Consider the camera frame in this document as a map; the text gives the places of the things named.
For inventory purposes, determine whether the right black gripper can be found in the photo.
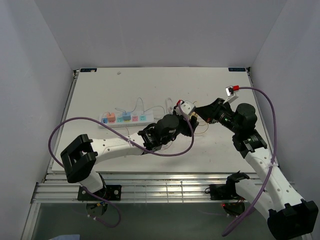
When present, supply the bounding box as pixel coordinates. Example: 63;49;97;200
193;97;241;134

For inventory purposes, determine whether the yellow thin cable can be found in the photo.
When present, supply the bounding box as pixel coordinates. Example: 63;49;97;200
192;100;209;138

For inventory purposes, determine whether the yellow charger plug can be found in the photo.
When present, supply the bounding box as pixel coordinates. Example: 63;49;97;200
190;112;198;119

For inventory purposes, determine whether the blue charger cable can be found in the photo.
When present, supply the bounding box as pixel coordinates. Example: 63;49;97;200
114;96;166;118

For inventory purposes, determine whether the blue charger plug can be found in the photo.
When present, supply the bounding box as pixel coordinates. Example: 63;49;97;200
122;111;131;122

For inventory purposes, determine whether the white colourful power strip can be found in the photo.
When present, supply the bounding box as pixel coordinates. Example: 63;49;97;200
98;111;156;128

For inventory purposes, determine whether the pink charger plug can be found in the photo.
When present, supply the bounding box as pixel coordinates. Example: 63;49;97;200
106;112;116;123

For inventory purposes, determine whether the pink charger cable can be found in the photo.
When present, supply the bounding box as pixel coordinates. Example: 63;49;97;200
103;111;176;152

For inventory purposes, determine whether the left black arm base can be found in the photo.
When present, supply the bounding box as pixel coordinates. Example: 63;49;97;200
77;185;122;201

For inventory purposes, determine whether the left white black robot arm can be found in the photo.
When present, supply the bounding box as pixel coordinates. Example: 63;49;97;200
60;113;199;200

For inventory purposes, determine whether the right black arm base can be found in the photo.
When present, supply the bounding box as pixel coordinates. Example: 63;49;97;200
204;171;250;200

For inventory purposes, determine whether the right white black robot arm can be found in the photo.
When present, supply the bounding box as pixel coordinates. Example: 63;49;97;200
195;98;319;240

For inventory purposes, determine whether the right blue corner label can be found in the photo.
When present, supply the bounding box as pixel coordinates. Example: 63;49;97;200
228;67;247;72

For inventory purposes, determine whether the blue corner label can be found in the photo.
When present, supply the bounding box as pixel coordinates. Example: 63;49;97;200
80;68;97;73
228;67;247;72

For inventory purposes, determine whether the left blue corner label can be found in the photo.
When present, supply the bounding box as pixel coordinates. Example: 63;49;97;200
80;68;97;73

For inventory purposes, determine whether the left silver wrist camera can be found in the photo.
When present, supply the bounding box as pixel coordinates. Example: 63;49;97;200
174;99;196;118

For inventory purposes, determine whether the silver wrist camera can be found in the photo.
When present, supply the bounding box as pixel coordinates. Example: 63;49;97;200
174;99;196;118
223;85;240;104

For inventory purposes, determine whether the white power strip cord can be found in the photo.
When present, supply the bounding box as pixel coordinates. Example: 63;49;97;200
152;97;176;122

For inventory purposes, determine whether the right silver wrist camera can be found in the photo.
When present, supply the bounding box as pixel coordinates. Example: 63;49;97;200
223;85;240;104

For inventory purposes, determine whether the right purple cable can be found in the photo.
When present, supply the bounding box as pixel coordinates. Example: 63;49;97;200
221;84;278;237

